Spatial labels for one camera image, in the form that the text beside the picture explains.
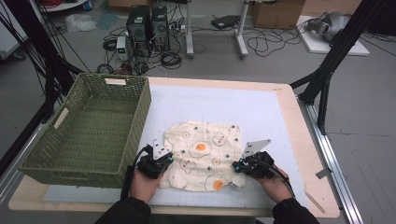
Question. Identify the brown cardboard box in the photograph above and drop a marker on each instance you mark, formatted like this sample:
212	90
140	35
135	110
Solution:
277	14

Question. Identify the thin wooden strip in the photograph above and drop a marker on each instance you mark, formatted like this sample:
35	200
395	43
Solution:
315	202

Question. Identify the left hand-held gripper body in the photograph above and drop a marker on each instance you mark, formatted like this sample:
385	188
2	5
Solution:
151	168

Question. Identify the grey bench power supply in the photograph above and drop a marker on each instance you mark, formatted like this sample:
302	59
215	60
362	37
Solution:
122	46

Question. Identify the white power strip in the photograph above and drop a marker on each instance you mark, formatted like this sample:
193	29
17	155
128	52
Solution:
177	28

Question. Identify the green woven basket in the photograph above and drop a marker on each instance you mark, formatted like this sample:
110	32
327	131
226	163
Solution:
102	124

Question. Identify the clear plastic bag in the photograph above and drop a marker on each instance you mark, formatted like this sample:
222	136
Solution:
80	22

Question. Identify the cream printed cloth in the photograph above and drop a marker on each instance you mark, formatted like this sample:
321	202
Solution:
202	155

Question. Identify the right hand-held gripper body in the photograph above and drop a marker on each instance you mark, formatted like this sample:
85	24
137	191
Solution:
260	166

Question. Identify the grey rounded device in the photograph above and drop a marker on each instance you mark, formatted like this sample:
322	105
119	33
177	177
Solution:
330	26

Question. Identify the wide black computer tower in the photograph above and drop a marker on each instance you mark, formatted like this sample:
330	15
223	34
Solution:
138	31

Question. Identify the aluminium rail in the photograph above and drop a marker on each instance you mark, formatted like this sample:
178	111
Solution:
12	177
330	155

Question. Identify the teal floor sheet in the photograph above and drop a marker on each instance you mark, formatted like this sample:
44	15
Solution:
107	20

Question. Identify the black flat box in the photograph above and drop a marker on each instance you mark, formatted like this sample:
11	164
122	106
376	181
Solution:
224	21

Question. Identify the white grid mat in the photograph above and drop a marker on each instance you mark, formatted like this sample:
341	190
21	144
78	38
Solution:
218	102

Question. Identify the white floor board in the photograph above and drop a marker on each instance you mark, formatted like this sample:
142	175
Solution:
314	45

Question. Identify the person's right hand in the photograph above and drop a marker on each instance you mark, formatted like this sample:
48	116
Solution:
275	186

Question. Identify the narrow black computer tower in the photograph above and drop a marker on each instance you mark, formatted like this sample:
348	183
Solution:
160	28

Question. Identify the grey tape piece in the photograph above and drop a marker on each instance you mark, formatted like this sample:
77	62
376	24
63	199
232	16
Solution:
323	173

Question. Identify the white desk leg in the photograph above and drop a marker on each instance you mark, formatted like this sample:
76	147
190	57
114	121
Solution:
189	34
242	37

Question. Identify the person's left hand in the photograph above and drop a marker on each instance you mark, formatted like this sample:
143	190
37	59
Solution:
144	186

